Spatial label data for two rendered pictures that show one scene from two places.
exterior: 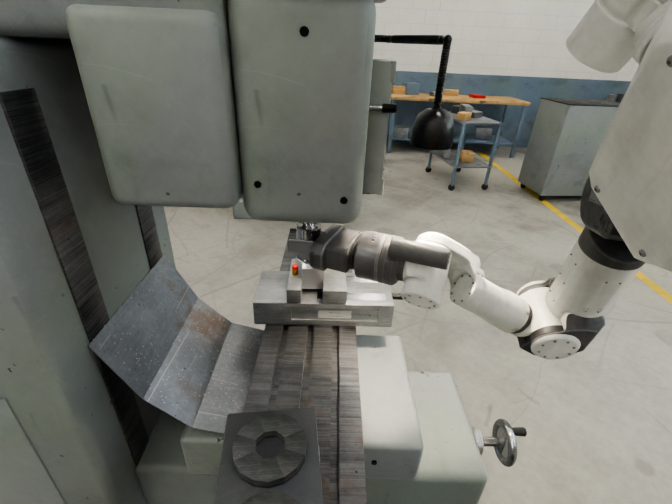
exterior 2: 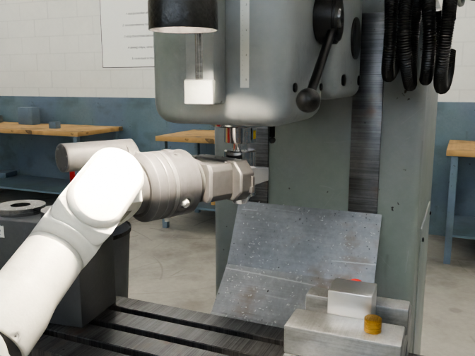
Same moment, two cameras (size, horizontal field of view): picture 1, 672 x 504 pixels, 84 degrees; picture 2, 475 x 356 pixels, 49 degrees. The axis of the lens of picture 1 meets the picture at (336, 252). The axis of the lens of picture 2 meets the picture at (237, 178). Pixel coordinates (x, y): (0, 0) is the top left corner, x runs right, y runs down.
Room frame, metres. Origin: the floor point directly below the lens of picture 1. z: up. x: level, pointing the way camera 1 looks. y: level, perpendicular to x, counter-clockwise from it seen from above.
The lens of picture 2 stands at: (0.95, -0.64, 1.37)
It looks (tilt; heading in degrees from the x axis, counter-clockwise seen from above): 10 degrees down; 115
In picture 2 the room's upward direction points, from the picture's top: straight up
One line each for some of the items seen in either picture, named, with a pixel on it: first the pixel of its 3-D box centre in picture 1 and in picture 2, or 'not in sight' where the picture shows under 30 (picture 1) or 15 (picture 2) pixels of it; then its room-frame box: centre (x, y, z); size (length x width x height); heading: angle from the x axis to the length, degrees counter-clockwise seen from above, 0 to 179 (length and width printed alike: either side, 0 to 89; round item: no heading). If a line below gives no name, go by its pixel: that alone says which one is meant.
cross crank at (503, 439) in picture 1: (491, 441); not in sight; (0.65, -0.45, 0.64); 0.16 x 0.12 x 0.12; 91
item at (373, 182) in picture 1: (375, 130); (204, 17); (0.64, -0.06, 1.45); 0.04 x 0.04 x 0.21; 1
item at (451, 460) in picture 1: (315, 479); not in sight; (0.64, 0.03, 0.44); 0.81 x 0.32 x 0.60; 91
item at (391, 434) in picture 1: (307, 395); not in sight; (0.64, 0.05, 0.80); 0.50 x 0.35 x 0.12; 91
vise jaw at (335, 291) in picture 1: (334, 280); (343, 339); (0.81, 0.00, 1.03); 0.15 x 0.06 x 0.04; 2
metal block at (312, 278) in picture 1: (313, 272); (352, 306); (0.81, 0.06, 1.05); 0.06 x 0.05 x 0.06; 2
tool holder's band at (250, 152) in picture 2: (308, 227); (239, 152); (0.64, 0.05, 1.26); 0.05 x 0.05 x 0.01
